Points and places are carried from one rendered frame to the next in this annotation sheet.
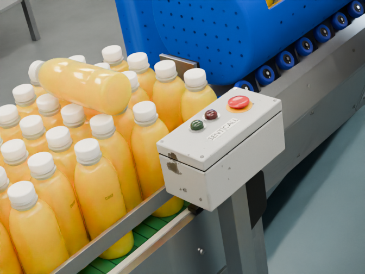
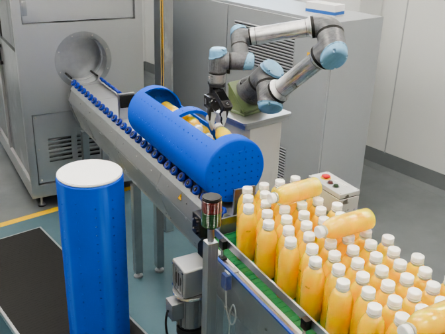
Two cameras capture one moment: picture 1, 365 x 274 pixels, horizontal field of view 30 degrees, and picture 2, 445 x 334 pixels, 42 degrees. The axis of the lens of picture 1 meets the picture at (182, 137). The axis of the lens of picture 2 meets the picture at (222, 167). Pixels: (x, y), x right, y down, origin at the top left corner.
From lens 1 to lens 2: 2.31 m
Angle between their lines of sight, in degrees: 68
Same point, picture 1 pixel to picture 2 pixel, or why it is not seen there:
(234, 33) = (255, 166)
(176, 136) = (339, 191)
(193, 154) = (353, 190)
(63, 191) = not seen: hidden behind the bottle
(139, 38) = (107, 220)
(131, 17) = (103, 207)
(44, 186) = not seen: hidden behind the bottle
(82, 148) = (339, 205)
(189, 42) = (227, 182)
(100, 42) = not seen: outside the picture
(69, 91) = (306, 193)
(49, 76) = (293, 191)
